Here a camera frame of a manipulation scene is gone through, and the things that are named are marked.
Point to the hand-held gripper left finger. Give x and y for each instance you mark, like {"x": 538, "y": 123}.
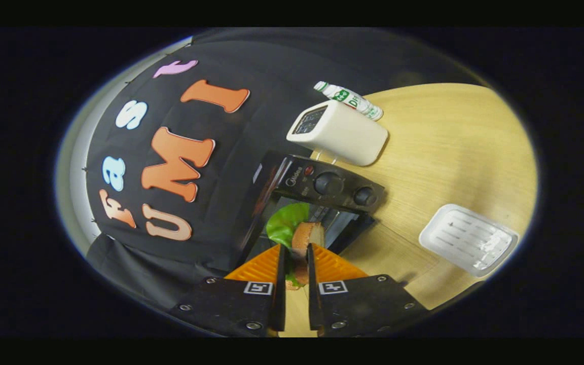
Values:
{"x": 278, "y": 294}

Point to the white box appliance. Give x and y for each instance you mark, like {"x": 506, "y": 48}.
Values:
{"x": 345, "y": 134}

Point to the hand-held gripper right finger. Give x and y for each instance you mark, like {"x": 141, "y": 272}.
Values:
{"x": 314, "y": 294}

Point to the black toaster oven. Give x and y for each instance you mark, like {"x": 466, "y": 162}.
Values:
{"x": 332, "y": 185}

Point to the lettuce sandwich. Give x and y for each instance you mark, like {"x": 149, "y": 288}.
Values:
{"x": 304, "y": 238}

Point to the small white green-label bottle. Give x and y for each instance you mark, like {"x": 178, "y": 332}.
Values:
{"x": 353, "y": 99}

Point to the white plastic tray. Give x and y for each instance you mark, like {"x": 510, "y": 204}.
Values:
{"x": 467, "y": 241}

